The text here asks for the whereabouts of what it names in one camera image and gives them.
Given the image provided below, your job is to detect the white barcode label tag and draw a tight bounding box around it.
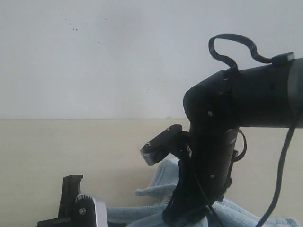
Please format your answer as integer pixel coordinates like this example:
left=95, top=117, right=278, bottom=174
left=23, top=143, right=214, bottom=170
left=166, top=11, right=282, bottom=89
left=161, top=194, right=172, bottom=206

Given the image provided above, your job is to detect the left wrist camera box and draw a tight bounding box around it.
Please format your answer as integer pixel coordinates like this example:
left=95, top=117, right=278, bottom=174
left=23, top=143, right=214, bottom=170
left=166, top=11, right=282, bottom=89
left=72, top=193, right=108, bottom=227

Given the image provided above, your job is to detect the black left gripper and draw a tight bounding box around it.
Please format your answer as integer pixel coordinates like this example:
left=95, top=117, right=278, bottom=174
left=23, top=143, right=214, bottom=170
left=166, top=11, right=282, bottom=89
left=37, top=175, right=83, bottom=227

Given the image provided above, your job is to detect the light blue fluffy towel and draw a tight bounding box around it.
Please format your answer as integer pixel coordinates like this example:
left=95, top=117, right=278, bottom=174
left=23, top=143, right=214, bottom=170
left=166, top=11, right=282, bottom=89
left=105, top=157, right=300, bottom=227

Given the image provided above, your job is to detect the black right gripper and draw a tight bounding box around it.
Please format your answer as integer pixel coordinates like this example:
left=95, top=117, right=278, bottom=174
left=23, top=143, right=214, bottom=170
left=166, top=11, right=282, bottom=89
left=162, top=131, right=233, bottom=225

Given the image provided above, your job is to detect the black camera cable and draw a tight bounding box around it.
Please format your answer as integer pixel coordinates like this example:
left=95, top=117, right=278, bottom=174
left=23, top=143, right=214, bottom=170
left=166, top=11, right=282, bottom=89
left=208, top=33, right=296, bottom=227

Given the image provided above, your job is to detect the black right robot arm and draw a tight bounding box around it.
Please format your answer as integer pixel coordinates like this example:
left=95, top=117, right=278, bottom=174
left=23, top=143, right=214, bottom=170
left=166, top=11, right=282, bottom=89
left=162, top=58, right=303, bottom=227

